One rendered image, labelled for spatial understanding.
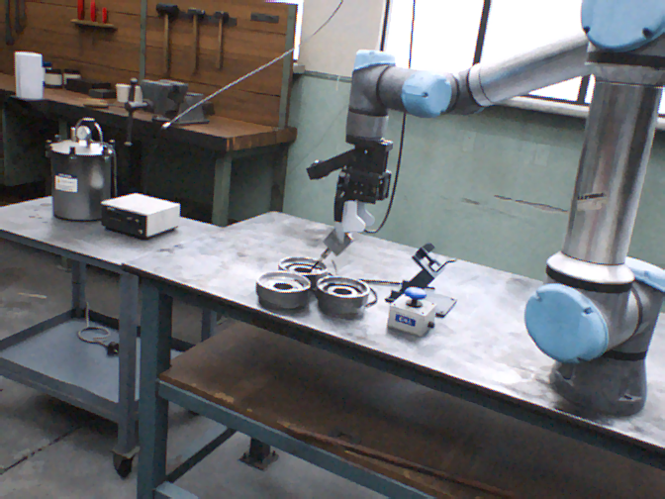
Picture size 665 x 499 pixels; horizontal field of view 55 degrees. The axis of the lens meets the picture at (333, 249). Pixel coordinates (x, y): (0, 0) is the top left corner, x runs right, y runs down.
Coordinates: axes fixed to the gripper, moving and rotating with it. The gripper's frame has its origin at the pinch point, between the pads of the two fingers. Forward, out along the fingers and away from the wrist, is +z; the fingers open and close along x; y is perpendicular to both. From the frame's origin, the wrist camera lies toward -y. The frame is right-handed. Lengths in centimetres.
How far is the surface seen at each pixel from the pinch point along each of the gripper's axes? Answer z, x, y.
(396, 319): 11.1, -6.4, 15.5
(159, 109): 1, 104, -129
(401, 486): 40.4, -13.5, 23.5
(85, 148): 3, 31, -97
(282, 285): 11.0, -6.5, -8.7
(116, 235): 25, 26, -81
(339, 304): 10.9, -7.6, 4.4
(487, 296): 13.3, 23.2, 26.8
